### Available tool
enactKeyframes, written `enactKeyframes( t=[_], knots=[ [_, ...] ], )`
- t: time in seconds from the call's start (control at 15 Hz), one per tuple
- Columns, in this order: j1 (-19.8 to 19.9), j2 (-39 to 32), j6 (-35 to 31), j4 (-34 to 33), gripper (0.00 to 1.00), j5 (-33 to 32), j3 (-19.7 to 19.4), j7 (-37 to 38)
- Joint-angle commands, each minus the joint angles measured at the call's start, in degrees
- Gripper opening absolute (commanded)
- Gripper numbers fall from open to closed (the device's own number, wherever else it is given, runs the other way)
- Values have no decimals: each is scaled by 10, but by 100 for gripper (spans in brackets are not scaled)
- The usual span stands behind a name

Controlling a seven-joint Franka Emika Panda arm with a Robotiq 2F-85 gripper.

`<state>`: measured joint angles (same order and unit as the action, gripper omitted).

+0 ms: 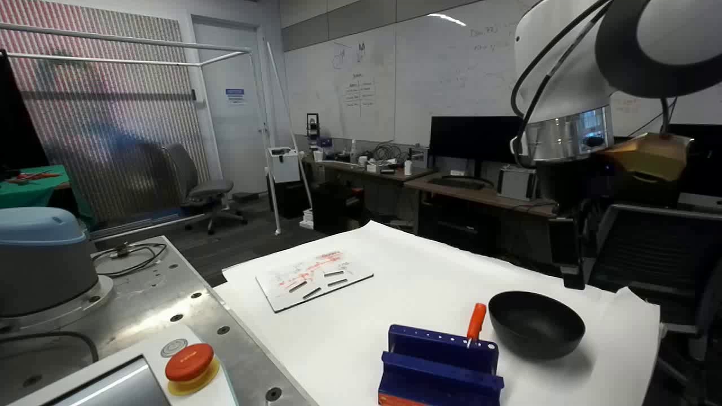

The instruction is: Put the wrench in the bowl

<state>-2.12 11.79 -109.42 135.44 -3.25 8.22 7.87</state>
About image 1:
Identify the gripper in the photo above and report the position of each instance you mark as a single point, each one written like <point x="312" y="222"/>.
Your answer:
<point x="572" y="183"/>

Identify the black bowl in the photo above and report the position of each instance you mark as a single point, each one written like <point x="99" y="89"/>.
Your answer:
<point x="536" y="324"/>

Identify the white desktop device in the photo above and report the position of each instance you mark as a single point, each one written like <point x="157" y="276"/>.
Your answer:
<point x="516" y="183"/>

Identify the wooden desk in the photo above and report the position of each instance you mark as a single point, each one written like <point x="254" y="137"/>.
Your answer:
<point x="485" y="196"/>

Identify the black monitor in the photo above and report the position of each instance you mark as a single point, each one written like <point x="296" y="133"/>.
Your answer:
<point x="474" y="138"/>

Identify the black office chair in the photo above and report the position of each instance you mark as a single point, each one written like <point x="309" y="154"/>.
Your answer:
<point x="660" y="248"/>

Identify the black keyboard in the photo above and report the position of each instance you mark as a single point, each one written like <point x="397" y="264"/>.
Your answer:
<point x="457" y="182"/>

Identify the white bottle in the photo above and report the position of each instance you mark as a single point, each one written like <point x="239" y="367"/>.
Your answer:
<point x="353" y="152"/>

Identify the blue tool holder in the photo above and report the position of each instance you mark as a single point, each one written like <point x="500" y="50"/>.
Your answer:
<point x="434" y="369"/>

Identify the small whiteboard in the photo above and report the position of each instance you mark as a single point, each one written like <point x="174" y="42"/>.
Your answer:
<point x="316" y="282"/>

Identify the white door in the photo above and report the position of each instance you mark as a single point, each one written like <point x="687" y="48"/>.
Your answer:
<point x="234" y="135"/>

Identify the blue door sign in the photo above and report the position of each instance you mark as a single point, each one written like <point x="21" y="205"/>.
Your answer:
<point x="235" y="96"/>

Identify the grey office chair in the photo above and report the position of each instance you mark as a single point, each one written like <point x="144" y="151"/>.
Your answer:
<point x="208" y="189"/>

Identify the red emergency stop button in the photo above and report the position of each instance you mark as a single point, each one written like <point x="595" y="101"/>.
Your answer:
<point x="190" y="363"/>

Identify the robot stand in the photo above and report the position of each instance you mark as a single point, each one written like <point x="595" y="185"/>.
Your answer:
<point x="158" y="304"/>

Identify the patterned glass panel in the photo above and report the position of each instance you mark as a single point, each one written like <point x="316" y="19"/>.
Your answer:
<point x="113" y="124"/>

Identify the white control box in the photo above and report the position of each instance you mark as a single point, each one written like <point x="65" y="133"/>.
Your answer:
<point x="135" y="383"/>

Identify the green covered table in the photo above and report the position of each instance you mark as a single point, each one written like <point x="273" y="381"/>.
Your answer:
<point x="34" y="192"/>

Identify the black screen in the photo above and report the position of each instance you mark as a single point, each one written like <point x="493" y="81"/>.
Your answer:
<point x="17" y="124"/>

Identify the wall whiteboard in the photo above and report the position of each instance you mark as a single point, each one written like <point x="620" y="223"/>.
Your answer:
<point x="451" y="73"/>

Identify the camera on mount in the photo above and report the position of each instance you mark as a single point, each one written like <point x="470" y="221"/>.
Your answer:
<point x="313" y="127"/>

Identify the white pipe frame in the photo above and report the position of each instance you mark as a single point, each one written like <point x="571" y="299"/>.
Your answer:
<point x="141" y="42"/>

